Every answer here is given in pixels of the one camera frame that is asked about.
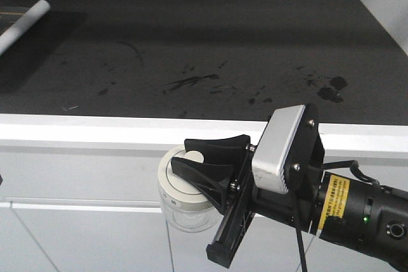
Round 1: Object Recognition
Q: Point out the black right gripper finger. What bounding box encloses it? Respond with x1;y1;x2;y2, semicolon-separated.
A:
171;157;237;215
184;134;251;170

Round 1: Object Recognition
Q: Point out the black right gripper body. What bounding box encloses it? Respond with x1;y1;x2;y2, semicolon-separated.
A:
206;152;324;268

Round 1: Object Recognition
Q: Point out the glass jar with white lid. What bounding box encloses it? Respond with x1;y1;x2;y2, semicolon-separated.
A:
157;145;221;233

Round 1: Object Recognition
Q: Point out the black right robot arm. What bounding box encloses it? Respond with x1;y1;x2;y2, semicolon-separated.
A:
171;135;407;271

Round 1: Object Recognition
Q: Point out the white fume hood base cabinet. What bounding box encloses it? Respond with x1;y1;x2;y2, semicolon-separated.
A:
1;114;407;271

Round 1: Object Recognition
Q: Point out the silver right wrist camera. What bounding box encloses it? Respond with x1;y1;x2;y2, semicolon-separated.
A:
252;104;324;194

